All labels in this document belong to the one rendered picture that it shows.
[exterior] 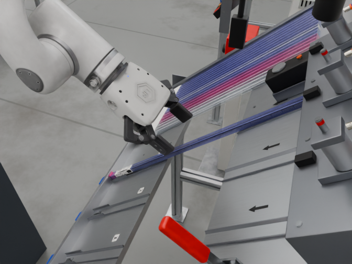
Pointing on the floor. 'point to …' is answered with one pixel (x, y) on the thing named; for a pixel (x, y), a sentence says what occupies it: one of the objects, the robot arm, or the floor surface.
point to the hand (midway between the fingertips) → (176, 132)
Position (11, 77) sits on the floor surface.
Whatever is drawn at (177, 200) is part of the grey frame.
